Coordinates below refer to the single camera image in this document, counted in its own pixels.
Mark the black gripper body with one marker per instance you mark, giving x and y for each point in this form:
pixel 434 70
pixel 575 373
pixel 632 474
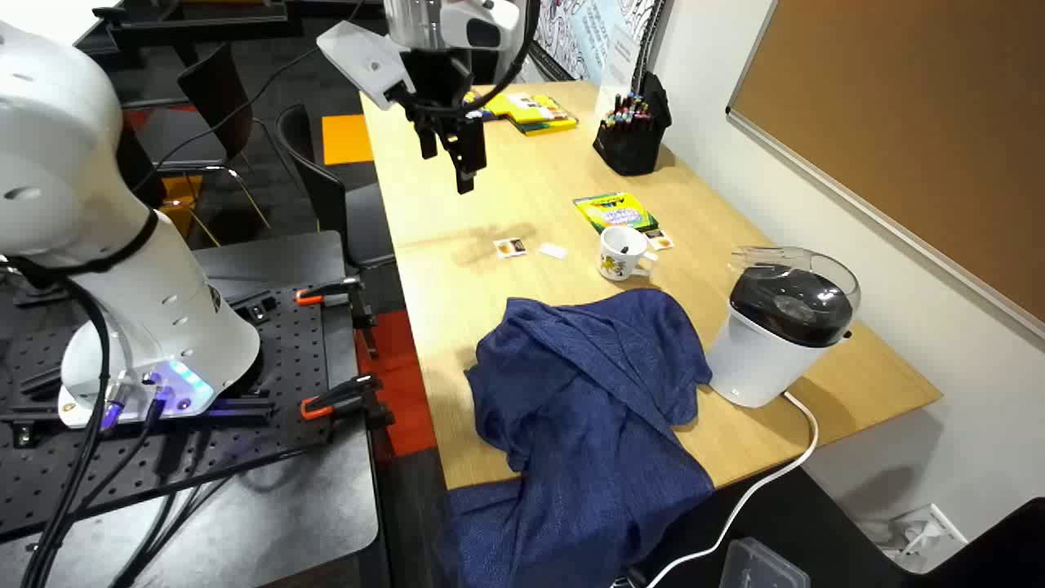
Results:
pixel 440 83

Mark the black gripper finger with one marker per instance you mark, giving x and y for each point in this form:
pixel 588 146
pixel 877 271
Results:
pixel 426 130
pixel 467 160

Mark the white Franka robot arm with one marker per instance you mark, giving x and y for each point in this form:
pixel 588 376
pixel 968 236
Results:
pixel 66 165

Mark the green marker box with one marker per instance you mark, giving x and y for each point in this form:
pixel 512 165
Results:
pixel 614 210

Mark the orange pad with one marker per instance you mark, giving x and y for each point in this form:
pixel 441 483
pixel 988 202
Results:
pixel 346 139

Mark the yellow crayon box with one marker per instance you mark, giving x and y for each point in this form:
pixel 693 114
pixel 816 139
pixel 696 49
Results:
pixel 529 107

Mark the small dark printed packet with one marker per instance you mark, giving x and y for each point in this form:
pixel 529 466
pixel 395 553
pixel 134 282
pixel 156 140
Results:
pixel 512 249

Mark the black office chair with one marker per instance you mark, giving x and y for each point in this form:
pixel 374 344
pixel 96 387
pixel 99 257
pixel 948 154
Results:
pixel 337 199

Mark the small white card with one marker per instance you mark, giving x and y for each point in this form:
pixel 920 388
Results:
pixel 554 249

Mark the white poster board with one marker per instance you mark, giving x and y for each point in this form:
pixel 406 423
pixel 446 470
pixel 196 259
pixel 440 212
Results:
pixel 593 38

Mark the black pencil holder bag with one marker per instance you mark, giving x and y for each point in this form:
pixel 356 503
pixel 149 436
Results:
pixel 632 136

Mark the white printed mug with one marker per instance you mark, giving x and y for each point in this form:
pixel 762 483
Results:
pixel 622 257

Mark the small colourful packet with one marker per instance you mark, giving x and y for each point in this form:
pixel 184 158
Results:
pixel 660 238

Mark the black chair with metal legs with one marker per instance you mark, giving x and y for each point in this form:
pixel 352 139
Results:
pixel 207 118

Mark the blue cloth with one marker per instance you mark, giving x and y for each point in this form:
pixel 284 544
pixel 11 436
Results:
pixel 588 413

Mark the black perforated breadboard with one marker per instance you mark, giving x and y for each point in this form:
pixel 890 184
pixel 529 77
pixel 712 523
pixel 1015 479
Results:
pixel 164 457

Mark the brown cork board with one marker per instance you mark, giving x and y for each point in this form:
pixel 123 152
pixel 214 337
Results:
pixel 925 130

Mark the clear plastic container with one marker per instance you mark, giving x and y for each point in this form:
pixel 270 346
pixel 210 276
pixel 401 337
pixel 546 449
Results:
pixel 762 566

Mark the white floor outlet box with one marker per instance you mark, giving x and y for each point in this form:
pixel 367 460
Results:
pixel 917 536

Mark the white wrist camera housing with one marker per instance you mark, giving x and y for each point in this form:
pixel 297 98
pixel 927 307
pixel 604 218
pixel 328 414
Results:
pixel 362 60

